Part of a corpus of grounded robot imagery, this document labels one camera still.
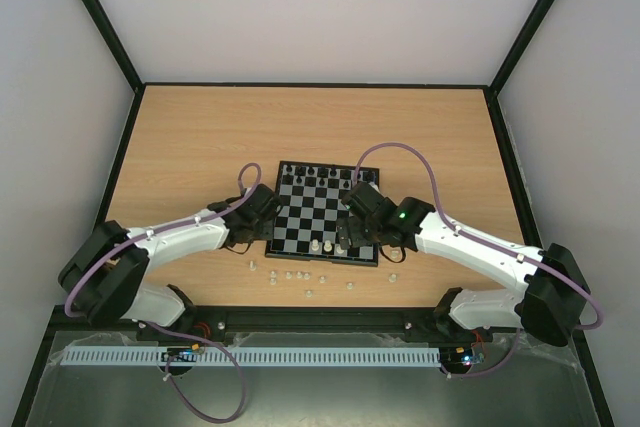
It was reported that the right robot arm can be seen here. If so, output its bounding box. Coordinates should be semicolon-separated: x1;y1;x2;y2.
338;182;588;347

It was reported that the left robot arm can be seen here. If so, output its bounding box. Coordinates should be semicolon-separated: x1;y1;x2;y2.
58;184;282;334

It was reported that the black white chessboard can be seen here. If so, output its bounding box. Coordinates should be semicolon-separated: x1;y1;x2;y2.
265;160;378;267

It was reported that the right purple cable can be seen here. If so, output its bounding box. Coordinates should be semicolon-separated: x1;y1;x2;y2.
352;142;605;379

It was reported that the black aluminium frame rail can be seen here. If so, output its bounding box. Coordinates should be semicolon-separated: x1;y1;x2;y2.
44;304;581;343

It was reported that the light blue cable duct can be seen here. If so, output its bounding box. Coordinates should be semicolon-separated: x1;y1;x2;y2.
60;346;441;368

